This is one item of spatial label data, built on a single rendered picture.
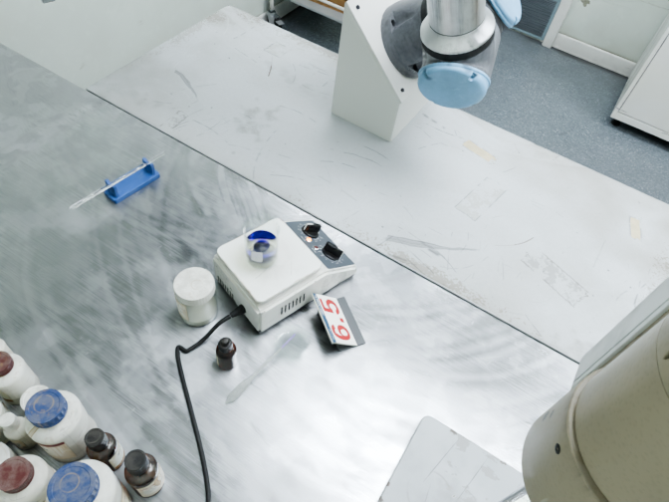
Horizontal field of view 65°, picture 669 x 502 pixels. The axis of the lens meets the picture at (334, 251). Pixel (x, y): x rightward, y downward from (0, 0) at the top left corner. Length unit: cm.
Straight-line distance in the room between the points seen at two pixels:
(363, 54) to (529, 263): 50
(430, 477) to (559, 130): 243
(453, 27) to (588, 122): 233
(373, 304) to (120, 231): 45
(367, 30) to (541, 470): 88
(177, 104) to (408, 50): 50
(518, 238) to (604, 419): 77
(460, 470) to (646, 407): 53
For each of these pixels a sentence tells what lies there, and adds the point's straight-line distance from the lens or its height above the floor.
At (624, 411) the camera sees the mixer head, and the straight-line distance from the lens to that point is 29.
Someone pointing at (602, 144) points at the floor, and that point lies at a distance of 304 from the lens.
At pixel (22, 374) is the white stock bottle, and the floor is 96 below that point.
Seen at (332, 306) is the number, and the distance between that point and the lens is 84.
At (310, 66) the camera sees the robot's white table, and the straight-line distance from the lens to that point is 134.
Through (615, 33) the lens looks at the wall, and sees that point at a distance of 360.
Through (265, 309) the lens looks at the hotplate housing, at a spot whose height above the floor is 97.
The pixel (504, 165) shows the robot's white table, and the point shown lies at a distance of 119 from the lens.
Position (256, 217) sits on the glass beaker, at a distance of 77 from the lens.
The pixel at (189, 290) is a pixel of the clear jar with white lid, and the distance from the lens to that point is 79.
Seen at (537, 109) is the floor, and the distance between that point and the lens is 309.
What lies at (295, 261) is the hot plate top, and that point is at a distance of 80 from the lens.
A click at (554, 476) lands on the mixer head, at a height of 133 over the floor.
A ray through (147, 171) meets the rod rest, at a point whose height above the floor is 91.
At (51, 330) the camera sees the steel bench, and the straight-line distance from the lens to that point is 90.
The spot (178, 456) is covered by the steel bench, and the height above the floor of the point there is 90.
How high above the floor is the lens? 163
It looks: 52 degrees down
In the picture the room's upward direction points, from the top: 10 degrees clockwise
